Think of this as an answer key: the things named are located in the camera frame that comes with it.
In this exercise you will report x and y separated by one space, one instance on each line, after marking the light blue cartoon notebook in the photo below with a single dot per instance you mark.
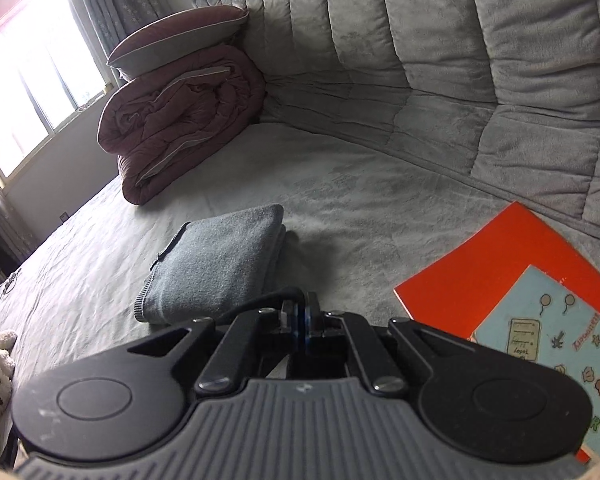
555 360

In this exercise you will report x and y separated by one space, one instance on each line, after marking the folded pink quilt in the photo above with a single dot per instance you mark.
180 120

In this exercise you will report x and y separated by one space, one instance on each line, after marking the grey garment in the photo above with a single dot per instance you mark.
220 260

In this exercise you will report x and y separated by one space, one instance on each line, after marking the grey bed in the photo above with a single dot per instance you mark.
330 195

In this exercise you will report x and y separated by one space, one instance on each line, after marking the pink pillow with grey trim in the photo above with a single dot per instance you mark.
180 35

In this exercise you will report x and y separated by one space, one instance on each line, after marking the orange book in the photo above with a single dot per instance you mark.
480 270

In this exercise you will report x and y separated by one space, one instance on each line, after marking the grey quilted headboard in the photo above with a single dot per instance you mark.
430 35

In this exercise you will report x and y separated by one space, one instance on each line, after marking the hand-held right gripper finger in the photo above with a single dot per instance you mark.
294 327
306 327

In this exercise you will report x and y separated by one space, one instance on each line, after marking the bright window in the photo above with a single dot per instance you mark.
30 75

